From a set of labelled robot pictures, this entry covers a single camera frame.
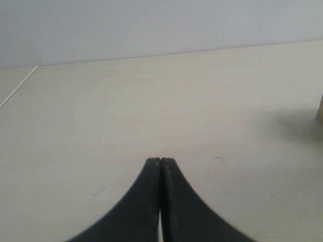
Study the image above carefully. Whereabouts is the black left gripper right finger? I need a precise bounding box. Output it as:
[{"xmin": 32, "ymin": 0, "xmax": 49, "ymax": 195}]
[{"xmin": 160, "ymin": 158, "xmax": 253, "ymax": 242}]

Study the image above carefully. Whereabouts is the medium-large wooden cube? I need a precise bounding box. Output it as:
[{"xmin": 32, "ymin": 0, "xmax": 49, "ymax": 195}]
[{"xmin": 316, "ymin": 96, "xmax": 323, "ymax": 121}]

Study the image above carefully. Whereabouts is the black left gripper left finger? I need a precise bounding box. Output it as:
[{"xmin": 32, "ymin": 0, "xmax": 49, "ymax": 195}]
[{"xmin": 70, "ymin": 158, "xmax": 161, "ymax": 242}]

